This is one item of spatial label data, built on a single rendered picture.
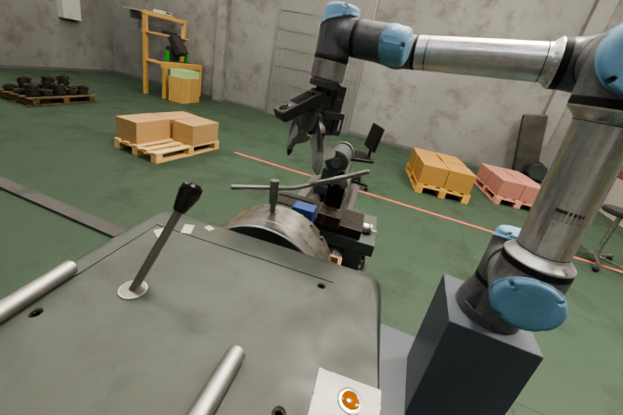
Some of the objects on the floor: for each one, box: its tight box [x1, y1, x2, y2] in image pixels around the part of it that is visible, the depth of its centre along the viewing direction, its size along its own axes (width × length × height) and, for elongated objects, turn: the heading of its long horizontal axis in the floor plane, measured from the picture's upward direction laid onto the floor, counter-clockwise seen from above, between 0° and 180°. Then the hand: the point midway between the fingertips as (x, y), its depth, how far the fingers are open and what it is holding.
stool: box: [577, 204, 623, 271], centre depth 361 cm, size 64×67×71 cm
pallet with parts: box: [0, 74, 97, 107], centre depth 560 cm, size 84×127×44 cm, turn 138°
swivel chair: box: [349, 123, 385, 192], centre depth 436 cm, size 61×61×96 cm
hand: (298, 163), depth 73 cm, fingers open, 13 cm apart
